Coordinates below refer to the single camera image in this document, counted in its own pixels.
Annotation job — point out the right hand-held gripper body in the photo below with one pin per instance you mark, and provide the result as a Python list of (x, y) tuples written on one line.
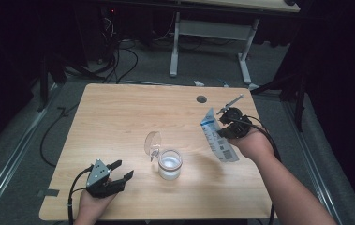
[(237, 123)]

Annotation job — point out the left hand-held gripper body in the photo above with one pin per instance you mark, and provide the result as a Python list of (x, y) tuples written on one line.
[(98, 181)]

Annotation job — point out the white and blue packet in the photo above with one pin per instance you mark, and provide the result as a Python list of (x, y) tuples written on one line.
[(220, 146)]

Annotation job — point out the person's right hand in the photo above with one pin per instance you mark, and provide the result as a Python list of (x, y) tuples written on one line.
[(254, 145)]

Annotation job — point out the person's left hand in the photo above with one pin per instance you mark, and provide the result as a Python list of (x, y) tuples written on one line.
[(91, 209)]

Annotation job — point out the pale blue scrap on floor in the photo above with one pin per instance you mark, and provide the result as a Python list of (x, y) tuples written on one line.
[(223, 83)]

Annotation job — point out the white powder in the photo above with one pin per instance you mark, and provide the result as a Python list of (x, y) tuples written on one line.
[(169, 165)]

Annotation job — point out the grey tape strip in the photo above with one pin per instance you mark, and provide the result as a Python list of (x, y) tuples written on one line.
[(48, 192)]

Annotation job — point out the white scrap on floor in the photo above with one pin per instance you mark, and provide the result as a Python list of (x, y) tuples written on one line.
[(199, 83)]

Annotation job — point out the black tripod stand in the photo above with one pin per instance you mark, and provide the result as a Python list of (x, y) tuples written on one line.
[(300, 106)]

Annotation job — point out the white-framed desk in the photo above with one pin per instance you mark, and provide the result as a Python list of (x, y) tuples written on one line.
[(212, 29)]

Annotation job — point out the dark metal stand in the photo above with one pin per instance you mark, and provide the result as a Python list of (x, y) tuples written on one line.
[(43, 87)]

